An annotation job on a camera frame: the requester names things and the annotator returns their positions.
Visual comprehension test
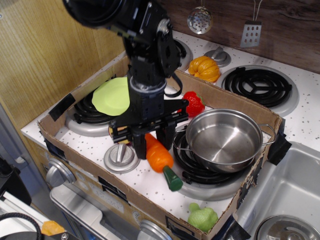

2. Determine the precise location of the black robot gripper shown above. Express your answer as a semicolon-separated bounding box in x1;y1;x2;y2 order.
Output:
109;77;188;160

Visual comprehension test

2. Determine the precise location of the orange toy carrot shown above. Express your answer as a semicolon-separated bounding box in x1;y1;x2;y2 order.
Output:
145;133;183;192

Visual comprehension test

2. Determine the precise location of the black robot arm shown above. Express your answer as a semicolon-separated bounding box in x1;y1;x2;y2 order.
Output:
63;0;188;159

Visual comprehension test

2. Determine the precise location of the light green plastic plate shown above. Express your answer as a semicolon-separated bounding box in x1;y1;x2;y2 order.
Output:
91;77;130;116

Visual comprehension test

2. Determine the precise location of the halved red toy fruit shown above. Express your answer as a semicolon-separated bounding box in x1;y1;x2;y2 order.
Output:
108;126;131;145

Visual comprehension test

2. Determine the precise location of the silver stove knob front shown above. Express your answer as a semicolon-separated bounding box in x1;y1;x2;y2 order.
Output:
103;143;140;174

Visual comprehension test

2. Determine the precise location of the silver stove knob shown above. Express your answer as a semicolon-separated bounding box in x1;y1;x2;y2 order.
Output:
103;143;140;174
204;47;231;68

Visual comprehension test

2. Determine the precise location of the red toy strawberry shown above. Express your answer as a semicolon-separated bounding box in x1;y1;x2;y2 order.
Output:
182;91;205;118

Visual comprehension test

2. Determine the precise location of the front right black burner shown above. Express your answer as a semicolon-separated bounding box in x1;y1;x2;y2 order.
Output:
169;124;249;201

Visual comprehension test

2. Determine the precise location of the front left black burner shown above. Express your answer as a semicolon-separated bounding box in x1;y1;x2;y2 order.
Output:
65;91;115;137

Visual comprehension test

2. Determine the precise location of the stainless steel pot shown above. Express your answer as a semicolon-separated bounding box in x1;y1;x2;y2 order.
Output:
184;108;276;174

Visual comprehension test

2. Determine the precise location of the orange toy pumpkin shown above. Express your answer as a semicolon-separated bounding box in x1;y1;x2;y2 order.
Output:
188;56;221;83

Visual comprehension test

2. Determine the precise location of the brown cardboard fence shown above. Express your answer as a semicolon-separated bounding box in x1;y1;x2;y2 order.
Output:
37;53;293;240

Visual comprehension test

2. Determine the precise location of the silver oven dial right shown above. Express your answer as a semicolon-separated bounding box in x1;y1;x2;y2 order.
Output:
137;219;172;240

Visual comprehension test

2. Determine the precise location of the silver oven dial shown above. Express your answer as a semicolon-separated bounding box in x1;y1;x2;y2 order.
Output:
45;158;76;188
137;219;172;240

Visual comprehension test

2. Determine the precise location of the green toy lettuce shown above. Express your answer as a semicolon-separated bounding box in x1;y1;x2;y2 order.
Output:
187;202;219;233

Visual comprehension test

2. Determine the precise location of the silver oven dial left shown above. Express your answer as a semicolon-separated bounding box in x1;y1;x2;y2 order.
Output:
45;158;76;188

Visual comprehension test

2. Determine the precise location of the silver stove knob back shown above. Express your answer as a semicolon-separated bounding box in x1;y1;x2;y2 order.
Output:
204;47;231;68

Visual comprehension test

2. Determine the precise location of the back right black burner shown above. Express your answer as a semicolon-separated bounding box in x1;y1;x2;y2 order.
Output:
216;65;299;117

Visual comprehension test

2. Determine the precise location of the hanging metal strainer ladle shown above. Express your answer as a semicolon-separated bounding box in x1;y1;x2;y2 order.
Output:
187;0;213;35

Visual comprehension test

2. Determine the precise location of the orange object bottom left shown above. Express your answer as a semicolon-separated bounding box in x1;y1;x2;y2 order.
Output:
41;220;65;236

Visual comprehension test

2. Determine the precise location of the hanging metal slotted spatula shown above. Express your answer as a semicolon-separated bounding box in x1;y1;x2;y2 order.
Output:
240;0;262;48

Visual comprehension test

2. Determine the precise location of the stainless steel sink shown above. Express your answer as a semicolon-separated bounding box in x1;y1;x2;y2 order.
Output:
236;142;320;240

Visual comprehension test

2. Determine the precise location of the black device left edge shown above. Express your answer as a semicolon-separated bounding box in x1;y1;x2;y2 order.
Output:
0;158;32;206

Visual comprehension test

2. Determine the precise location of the silver sink drain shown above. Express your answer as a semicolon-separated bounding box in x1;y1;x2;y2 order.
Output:
254;215;320;240

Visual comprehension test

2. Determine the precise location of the silver oven door handle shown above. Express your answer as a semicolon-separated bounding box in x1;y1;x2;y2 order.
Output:
50;185;139;240

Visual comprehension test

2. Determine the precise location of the black cable bottom left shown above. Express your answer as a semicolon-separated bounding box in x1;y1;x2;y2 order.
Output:
0;212;43;240

